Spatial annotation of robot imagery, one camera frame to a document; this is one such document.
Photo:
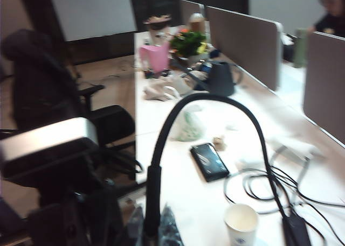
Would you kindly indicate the plain white paper cup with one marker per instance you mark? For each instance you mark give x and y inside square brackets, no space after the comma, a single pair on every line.
[241,216]

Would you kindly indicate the green clear plastic bag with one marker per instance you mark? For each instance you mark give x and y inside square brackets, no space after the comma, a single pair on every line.
[188,127]

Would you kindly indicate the beige fabric desk divider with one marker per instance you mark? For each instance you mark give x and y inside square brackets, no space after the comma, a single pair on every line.
[190,12]
[326,90]
[242,41]

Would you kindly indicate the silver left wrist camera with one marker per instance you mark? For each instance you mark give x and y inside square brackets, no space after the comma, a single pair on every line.
[48,135]

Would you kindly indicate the white paper cup blue logo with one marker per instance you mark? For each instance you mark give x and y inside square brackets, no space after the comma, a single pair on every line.
[242,240]

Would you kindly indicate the black gooseneck kettle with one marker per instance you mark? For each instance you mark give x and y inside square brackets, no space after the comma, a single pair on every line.
[221,79]

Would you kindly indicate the pink plastic pitcher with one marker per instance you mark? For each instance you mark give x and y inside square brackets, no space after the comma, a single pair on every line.
[156,57]

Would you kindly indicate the black smartphone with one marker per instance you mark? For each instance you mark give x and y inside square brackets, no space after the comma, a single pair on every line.
[210,162]

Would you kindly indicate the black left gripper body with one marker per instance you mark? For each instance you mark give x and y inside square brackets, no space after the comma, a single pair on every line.
[54,173]

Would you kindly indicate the green flowering plant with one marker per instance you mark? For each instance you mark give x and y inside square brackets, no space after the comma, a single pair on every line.
[188,42]

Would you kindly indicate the brown drink jar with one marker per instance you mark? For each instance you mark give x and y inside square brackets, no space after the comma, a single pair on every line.
[196,22]

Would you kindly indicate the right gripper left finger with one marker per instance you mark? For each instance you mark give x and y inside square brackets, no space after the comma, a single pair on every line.
[136,227]

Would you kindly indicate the black jacket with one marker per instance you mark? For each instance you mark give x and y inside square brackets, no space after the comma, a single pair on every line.
[37,81]

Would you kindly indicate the beige crumpled cloth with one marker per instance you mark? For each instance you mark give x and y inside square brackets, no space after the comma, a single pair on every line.
[159,91]

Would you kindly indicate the person in black shirt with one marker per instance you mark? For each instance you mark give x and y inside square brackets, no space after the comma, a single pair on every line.
[331,22]

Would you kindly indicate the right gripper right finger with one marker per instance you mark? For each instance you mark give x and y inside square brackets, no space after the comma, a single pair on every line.
[169,227]

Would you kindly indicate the black power adapter brick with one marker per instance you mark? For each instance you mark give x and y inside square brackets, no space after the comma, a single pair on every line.
[296,232]

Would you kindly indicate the white whiteboard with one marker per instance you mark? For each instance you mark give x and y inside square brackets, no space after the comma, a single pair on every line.
[91,12]

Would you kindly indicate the brown potted succulent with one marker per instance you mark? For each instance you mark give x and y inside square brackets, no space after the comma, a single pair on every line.
[157,22]

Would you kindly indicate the white metal desk stand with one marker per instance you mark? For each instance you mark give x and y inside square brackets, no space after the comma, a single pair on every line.
[293,146]

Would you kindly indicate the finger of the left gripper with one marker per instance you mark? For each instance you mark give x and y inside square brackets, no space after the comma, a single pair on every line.
[56,227]
[106,219]

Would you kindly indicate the black office chair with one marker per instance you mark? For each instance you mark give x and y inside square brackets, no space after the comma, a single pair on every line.
[113,122]

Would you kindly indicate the small brown snack piece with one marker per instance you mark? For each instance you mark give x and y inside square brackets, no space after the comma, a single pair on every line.
[219,143]

